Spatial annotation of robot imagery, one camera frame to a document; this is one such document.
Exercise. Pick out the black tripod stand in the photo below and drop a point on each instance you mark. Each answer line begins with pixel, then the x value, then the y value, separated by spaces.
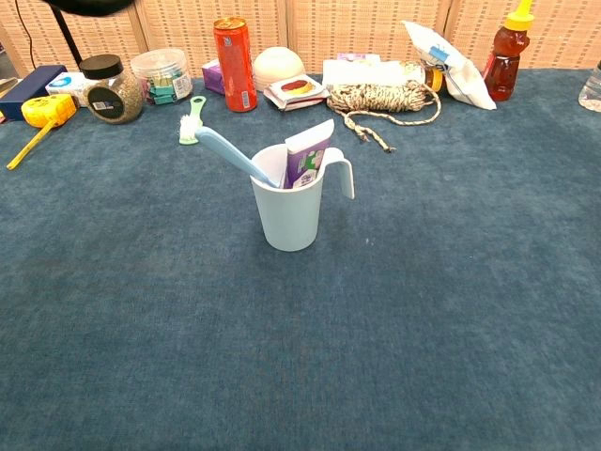
pixel 68 40

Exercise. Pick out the clear tub of clips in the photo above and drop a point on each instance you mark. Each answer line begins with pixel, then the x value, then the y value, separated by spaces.
pixel 159 70

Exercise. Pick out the small purple box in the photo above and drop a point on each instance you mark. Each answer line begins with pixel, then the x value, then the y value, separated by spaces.
pixel 213 77

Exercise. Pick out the white snack packet red picture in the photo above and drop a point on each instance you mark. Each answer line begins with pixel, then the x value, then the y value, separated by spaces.
pixel 296 90

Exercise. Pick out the honey bear bottle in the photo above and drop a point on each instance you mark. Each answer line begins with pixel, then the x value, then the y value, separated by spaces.
pixel 504 70

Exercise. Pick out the light blue toothbrush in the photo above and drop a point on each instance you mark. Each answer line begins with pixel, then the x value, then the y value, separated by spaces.
pixel 230 152

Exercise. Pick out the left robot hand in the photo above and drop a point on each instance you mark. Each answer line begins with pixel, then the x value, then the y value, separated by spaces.
pixel 89 7

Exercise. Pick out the white plastic bag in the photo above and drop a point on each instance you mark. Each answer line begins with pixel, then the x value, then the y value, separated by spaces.
pixel 462 80

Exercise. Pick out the purple toothpaste tube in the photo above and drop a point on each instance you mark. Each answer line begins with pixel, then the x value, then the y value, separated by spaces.
pixel 305 160

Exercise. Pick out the bamboo folding screen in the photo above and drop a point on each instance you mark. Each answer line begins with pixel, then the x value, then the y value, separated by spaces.
pixel 352 28

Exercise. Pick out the white long package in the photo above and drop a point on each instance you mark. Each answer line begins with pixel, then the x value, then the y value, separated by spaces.
pixel 361 73

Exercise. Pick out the cream upturned bowl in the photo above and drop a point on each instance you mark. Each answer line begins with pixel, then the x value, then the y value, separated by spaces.
pixel 277 63

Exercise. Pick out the green cleaning brush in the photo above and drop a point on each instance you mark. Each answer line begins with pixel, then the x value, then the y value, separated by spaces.
pixel 197 105

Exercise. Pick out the yellow tape measure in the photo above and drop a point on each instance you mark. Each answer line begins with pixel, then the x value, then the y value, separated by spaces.
pixel 47 110

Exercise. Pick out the purple white drink carton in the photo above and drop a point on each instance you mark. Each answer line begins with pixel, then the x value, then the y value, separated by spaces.
pixel 357 57

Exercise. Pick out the glass jar black lid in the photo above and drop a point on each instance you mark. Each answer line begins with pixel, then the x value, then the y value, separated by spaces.
pixel 115 96

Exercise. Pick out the white and blue box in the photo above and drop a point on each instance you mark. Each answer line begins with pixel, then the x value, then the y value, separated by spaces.
pixel 63 84

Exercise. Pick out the blue table cloth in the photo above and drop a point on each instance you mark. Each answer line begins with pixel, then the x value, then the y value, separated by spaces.
pixel 300 352

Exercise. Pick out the red drink can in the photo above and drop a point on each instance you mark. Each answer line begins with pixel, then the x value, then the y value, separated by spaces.
pixel 235 70

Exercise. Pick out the dark blue box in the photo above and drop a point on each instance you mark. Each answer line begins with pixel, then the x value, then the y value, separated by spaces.
pixel 28 87

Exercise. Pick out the clear water bottle green label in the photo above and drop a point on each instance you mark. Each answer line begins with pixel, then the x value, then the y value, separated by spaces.
pixel 592 91

